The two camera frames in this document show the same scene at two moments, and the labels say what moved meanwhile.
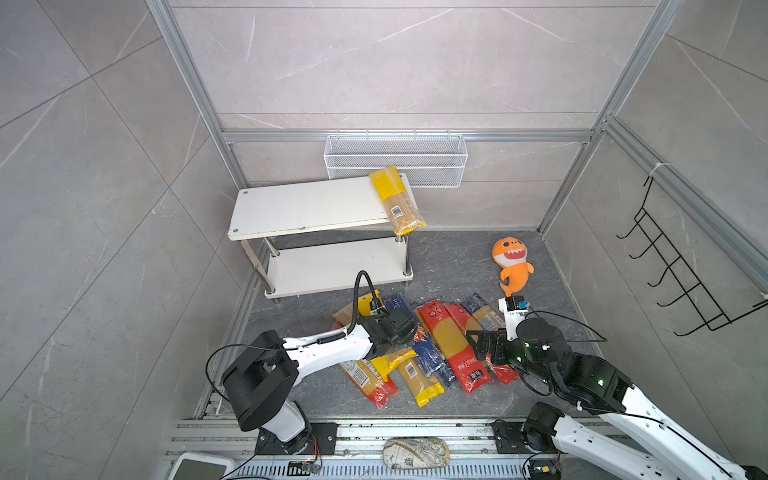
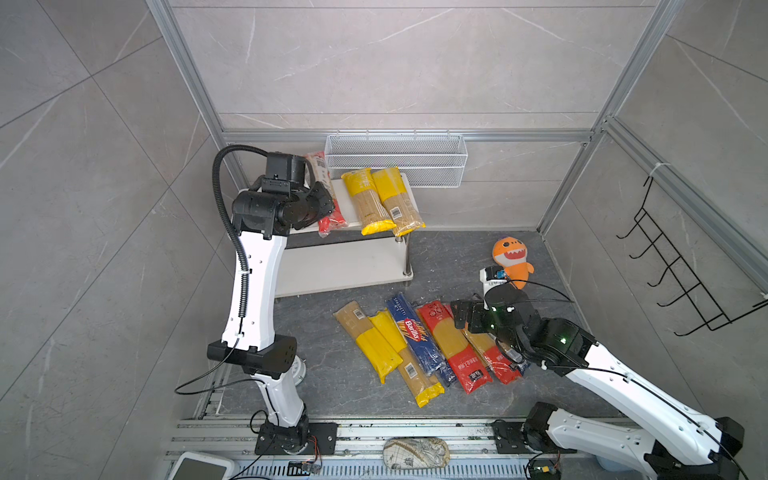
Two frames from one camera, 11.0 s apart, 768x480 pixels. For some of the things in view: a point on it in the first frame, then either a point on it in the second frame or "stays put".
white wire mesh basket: x=431 y=160 stays put
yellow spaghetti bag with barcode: x=400 y=209 stays put
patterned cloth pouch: x=416 y=453 stays put
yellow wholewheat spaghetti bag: x=383 y=363 -> x=368 y=201
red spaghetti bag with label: x=364 y=375 -> x=337 y=217
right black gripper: x=498 y=338 -> x=476 y=308
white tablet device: x=198 y=466 stays put
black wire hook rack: x=693 y=288 stays put
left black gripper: x=408 y=339 -> x=322 y=201
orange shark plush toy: x=511 y=253 stays put
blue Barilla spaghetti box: x=428 y=357 stays put
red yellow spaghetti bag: x=463 y=359 stays put
